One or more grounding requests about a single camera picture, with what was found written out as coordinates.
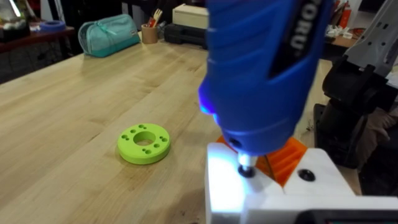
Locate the white orange left gripper right finger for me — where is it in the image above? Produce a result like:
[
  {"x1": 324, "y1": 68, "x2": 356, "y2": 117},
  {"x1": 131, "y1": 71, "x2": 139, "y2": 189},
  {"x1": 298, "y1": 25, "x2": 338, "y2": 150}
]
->
[{"x1": 266, "y1": 136, "x2": 356, "y2": 197}]

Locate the white orange left gripper left finger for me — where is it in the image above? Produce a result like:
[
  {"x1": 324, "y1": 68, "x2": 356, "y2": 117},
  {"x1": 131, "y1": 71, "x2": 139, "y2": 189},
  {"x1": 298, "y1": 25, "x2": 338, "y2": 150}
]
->
[{"x1": 205, "y1": 135, "x2": 284, "y2": 224}]

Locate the blue electric screwdriver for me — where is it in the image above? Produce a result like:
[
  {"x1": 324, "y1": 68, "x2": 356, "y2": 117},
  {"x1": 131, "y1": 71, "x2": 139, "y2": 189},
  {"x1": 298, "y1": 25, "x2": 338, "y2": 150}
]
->
[{"x1": 197, "y1": 0, "x2": 335, "y2": 179}]

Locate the green disc with holes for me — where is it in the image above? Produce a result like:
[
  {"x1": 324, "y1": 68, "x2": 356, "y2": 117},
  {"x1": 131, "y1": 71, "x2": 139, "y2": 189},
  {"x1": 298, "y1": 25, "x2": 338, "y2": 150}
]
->
[{"x1": 117, "y1": 123, "x2": 172, "y2": 166}]

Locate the red bottle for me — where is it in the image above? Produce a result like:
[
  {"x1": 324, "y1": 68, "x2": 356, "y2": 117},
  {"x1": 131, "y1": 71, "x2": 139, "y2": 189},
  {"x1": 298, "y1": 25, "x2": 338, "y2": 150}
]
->
[{"x1": 338, "y1": 2, "x2": 353, "y2": 29}]

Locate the wooden cup with utensils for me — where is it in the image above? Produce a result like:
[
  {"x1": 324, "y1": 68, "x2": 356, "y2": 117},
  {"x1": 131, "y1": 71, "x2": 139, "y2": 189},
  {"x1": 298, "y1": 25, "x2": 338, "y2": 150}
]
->
[{"x1": 141, "y1": 8, "x2": 164, "y2": 45}]

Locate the cream box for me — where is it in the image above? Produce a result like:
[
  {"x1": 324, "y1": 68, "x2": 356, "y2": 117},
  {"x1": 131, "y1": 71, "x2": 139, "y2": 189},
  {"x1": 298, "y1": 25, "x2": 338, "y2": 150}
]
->
[{"x1": 172, "y1": 3, "x2": 209, "y2": 30}]

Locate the teal soft zip bag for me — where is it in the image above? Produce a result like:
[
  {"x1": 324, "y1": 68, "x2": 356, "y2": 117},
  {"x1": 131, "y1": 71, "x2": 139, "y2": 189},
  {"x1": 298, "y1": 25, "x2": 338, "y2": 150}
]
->
[{"x1": 77, "y1": 14, "x2": 141, "y2": 58}]

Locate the blue tape roll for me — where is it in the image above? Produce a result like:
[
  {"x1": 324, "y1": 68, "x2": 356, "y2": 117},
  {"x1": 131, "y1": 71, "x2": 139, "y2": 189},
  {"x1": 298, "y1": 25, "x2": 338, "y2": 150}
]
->
[{"x1": 39, "y1": 20, "x2": 67, "y2": 32}]

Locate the brown side table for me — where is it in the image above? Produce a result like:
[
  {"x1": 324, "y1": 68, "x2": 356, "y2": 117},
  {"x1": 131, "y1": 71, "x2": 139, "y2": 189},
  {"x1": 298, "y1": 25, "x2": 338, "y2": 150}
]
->
[{"x1": 0, "y1": 26, "x2": 76, "y2": 54}]

